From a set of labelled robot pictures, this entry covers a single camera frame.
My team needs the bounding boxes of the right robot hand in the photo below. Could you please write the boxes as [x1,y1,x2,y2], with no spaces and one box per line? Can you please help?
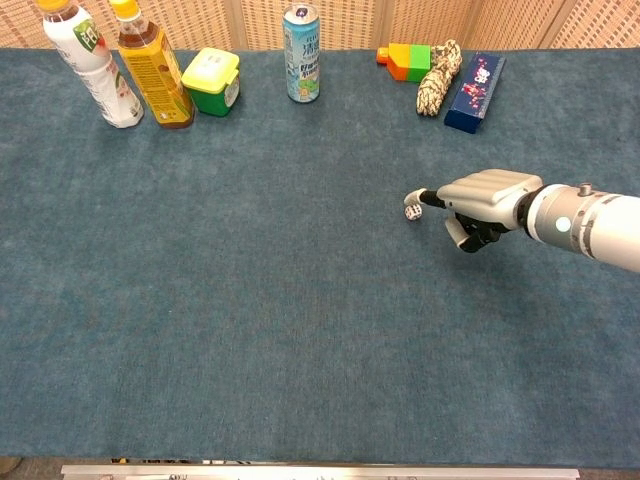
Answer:
[403,169,545,254]

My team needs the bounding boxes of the dark blue rectangular box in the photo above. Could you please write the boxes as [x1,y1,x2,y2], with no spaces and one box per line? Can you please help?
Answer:
[443,51,507,136]

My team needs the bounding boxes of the orange green toy blocks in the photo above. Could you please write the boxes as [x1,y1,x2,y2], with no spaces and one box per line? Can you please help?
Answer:
[375,42,434,84]

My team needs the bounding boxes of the woven folding screen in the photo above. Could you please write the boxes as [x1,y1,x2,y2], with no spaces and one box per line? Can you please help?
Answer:
[0,0,640,51]

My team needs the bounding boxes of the blue-green felt table mat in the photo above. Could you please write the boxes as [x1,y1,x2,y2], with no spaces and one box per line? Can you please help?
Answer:
[0,47,640,470]

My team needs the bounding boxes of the light blue drink can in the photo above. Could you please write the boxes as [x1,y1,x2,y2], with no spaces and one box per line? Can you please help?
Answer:
[282,3,322,105]

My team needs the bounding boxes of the green box yellow lid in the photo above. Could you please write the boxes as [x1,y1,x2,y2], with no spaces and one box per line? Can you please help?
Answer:
[180,47,242,118]

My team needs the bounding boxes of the yellow tea bottle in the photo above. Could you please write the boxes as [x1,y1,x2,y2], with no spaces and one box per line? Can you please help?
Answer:
[108,0,197,131]

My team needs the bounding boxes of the white drink bottle yellow cap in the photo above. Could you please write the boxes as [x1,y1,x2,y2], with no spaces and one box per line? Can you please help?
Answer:
[37,0,145,130]

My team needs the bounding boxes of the coiled speckled rope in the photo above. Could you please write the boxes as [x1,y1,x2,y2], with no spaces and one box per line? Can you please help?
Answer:
[414,38,464,119]

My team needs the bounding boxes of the aluminium profile rail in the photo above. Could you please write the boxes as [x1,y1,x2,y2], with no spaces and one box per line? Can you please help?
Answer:
[60,464,581,480]

